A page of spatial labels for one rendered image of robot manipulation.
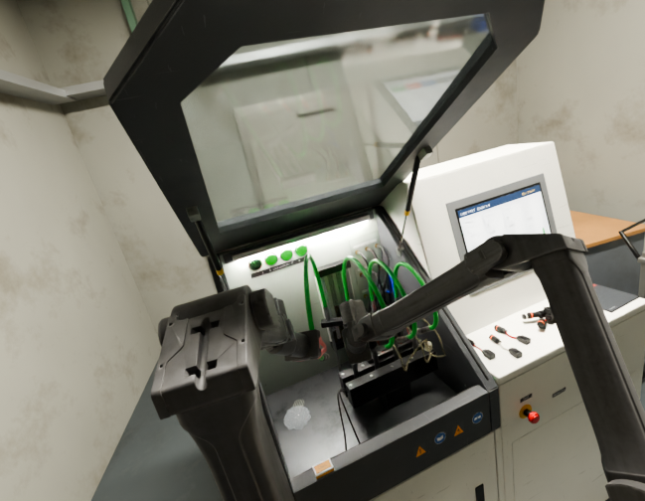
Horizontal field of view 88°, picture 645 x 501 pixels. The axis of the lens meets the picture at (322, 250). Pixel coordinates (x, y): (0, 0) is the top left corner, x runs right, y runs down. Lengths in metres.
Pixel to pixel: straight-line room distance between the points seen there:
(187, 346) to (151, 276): 3.50
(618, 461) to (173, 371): 0.54
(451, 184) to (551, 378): 0.72
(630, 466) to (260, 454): 0.45
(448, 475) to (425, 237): 0.75
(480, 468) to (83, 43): 3.84
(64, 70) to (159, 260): 1.78
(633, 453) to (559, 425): 0.96
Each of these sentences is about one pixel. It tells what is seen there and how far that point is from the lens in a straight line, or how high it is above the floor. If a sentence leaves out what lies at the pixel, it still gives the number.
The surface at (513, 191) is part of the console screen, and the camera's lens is 1.49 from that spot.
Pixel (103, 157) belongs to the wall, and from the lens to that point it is 3.70.
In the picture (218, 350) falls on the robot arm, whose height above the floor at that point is 1.61.
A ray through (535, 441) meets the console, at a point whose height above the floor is 0.65.
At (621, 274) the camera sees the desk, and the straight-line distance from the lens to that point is 3.18.
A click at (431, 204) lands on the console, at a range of 1.26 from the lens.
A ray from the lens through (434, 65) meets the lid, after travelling 0.75.
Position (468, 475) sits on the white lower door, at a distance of 1.36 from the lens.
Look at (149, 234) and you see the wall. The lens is 3.68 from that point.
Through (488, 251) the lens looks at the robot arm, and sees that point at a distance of 0.62.
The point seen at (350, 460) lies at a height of 0.95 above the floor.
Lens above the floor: 1.76
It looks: 18 degrees down
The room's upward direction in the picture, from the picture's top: 13 degrees counter-clockwise
